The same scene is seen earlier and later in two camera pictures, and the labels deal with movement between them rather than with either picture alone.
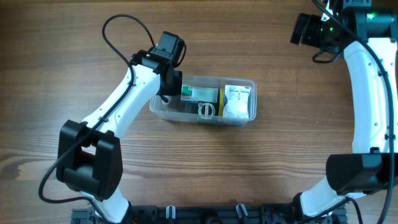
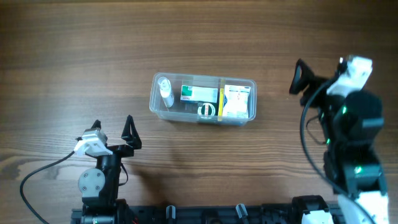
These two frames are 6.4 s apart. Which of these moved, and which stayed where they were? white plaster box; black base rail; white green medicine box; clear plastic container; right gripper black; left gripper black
Moved: right gripper black; left gripper black
Stayed: white green medicine box; clear plastic container; black base rail; white plaster box
